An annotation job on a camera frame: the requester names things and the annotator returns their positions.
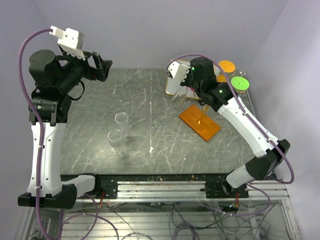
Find clear glass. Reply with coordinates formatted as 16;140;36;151
171;86;190;108

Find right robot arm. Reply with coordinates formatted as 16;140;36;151
182;57;290;198

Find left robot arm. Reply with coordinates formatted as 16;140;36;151
17;49;113;209

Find orange plastic wine glass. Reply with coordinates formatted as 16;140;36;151
214;60;236;83

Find clear glass flute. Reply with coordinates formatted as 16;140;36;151
114;112;131;139
107;129;126;157

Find clear glass front flute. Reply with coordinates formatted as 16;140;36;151
107;129;126;157

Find gold framed mirror tray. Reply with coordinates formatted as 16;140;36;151
165;58;203;104

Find gold wire wine glass rack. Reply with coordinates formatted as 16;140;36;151
178;104;221;142

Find aluminium rail frame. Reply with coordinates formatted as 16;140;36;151
16;174;302;240

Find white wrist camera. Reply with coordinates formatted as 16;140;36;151
166;60;191;86
50;25;85;60

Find green plastic wine glass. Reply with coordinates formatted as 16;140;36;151
231;76;250;93

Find loose cables under table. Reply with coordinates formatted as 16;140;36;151
99;199;276;240

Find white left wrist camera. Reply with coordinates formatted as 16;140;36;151
50;25;85;60

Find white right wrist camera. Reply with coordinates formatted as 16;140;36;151
166;60;191;86

